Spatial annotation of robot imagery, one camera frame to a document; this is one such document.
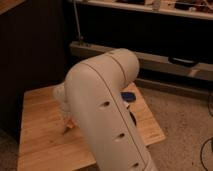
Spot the metal pole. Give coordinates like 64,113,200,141
73,0,83,45

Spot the orange pepper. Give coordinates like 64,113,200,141
63,120,76,134

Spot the blue sponge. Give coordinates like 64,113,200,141
121,92,136,102

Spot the black case handle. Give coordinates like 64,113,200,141
168,57,198,67

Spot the black floor cable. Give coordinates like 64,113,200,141
200,137,213,171

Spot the long grey case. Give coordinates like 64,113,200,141
69,41,213,81

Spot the green plate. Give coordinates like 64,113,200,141
129,111,137,126

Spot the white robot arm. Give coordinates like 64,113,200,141
54,48,157,171

